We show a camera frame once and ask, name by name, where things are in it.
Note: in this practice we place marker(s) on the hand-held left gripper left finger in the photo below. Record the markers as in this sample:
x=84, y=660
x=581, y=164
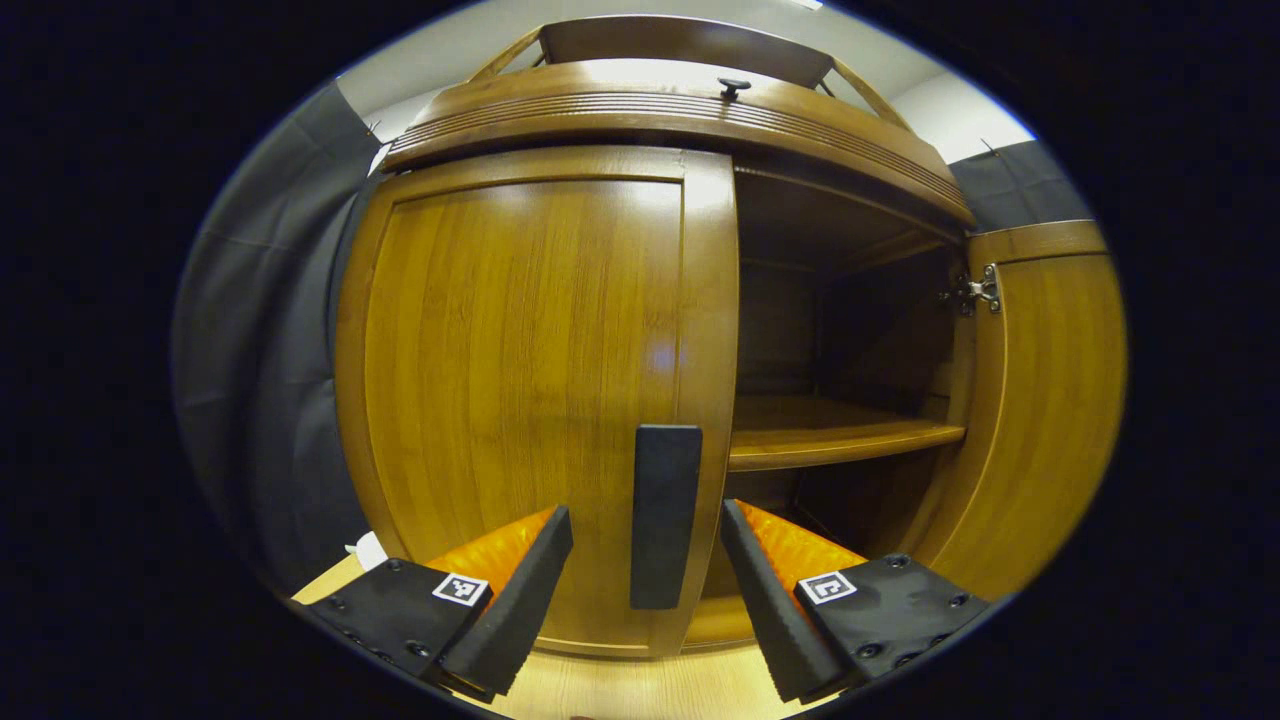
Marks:
x=520, y=610

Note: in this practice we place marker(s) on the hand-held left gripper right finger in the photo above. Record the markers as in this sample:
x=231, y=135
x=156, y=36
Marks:
x=770, y=610

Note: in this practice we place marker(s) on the wooden shoe cabinet door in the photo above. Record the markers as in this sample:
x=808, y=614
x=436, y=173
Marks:
x=1050, y=400
x=500, y=350

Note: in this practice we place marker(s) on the wooden double-door shoe cabinet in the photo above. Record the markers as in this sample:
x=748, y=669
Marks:
x=660, y=110

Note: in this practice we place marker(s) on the metal door hinge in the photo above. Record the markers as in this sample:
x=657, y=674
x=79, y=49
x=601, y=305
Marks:
x=978, y=292

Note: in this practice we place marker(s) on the small white object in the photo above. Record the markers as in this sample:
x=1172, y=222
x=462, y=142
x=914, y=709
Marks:
x=370, y=552

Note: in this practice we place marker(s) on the wooden inner shelf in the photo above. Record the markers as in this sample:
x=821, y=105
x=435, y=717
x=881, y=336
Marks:
x=830, y=437

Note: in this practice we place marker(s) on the black round drawer knob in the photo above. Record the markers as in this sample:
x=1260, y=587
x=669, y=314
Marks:
x=733, y=87

